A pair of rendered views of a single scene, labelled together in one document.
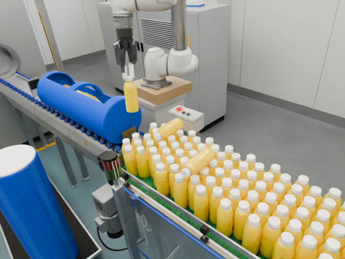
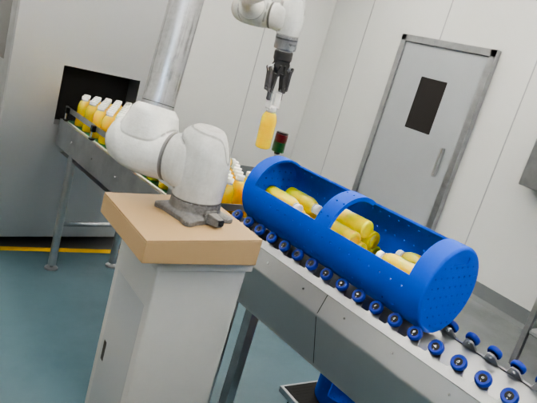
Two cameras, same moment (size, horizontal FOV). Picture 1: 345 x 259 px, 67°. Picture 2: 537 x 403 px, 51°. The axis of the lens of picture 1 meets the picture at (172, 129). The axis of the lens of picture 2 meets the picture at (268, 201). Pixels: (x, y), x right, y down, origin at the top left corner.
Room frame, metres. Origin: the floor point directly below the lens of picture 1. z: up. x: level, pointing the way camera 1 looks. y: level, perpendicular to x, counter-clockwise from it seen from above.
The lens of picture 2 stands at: (3.55, 0.35, 1.60)
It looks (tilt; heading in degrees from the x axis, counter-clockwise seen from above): 14 degrees down; 182
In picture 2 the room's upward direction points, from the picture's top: 16 degrees clockwise
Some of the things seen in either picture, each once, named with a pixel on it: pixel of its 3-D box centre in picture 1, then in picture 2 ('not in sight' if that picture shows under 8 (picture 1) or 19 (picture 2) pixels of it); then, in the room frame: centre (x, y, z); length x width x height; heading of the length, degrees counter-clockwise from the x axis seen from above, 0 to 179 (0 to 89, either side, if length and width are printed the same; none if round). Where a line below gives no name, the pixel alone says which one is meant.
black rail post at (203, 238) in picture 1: (204, 233); not in sight; (0.66, -0.09, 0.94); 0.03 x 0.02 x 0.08; 45
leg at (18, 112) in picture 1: (25, 130); not in sight; (2.71, 1.75, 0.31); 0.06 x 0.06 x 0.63; 45
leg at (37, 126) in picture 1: (37, 125); not in sight; (2.81, 1.65, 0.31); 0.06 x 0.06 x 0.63; 45
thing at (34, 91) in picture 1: (36, 87); not in sight; (2.27, 1.20, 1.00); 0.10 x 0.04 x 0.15; 135
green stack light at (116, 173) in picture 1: (113, 170); (278, 146); (0.80, 0.25, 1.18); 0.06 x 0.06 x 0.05
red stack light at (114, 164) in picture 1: (110, 161); (280, 137); (0.80, 0.25, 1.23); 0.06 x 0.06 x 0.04
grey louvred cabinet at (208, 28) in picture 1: (156, 58); not in sight; (3.77, 0.14, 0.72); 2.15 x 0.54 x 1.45; 39
